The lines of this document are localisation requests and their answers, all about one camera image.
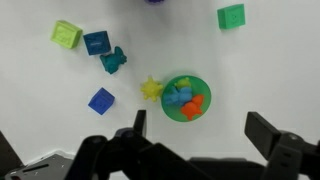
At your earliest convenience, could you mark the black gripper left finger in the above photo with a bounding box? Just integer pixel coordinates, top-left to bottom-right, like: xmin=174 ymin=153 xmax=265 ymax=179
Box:
xmin=64 ymin=109 xmax=158 ymax=180

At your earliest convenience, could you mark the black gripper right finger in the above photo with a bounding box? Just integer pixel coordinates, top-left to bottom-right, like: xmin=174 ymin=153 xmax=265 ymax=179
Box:
xmin=243 ymin=111 xmax=320 ymax=180

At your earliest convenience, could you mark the orange toy animal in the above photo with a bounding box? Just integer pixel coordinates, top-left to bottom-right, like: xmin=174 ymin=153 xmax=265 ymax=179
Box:
xmin=180 ymin=94 xmax=205 ymax=121

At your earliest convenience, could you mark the yellow spiky toy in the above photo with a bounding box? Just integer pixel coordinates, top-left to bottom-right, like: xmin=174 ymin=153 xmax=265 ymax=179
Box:
xmin=139 ymin=75 xmax=165 ymax=103

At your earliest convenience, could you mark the teal toy animal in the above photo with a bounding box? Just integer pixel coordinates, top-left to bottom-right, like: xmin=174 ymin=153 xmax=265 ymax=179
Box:
xmin=99 ymin=45 xmax=128 ymax=75

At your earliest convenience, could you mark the blue toy animal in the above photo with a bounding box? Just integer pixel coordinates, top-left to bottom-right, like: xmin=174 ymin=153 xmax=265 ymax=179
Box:
xmin=163 ymin=85 xmax=193 ymax=108

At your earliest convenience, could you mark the green plastic bowl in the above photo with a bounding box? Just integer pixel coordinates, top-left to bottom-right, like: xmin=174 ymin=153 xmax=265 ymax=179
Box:
xmin=160 ymin=75 xmax=212 ymax=123

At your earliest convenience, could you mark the yellow-green toy animal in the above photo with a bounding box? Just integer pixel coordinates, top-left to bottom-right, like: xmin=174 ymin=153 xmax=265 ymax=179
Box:
xmin=174 ymin=76 xmax=192 ymax=90

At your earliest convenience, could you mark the dark blue toy cube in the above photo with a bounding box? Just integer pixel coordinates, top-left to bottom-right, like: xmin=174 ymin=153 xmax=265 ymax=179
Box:
xmin=82 ymin=30 xmax=112 ymax=57

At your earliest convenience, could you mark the lime green toy cube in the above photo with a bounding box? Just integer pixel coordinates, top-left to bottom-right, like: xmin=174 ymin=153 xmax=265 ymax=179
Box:
xmin=50 ymin=19 xmax=84 ymax=50

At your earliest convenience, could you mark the grey metal plate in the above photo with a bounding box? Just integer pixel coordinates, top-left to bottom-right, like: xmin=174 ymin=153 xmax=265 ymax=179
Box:
xmin=4 ymin=152 xmax=76 ymax=180

